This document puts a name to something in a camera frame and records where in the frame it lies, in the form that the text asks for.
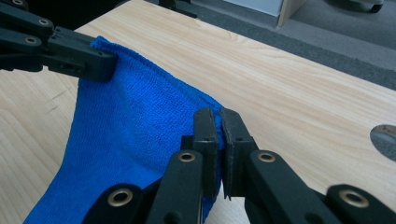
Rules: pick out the blue cloth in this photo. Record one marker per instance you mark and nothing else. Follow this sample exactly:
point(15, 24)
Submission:
point(124, 130)

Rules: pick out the dark chair base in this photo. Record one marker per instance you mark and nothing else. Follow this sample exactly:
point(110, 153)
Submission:
point(355, 4)

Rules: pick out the light wooden desk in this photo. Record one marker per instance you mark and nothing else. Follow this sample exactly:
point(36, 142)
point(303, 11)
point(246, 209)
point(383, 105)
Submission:
point(291, 9)

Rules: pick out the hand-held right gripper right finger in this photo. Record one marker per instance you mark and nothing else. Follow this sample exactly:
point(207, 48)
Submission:
point(238, 155)

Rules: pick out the white cabinet panel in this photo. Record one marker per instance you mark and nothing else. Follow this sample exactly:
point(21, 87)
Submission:
point(258, 6)

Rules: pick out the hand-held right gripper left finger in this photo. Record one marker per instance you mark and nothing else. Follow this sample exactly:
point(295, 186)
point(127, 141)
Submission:
point(204, 146)

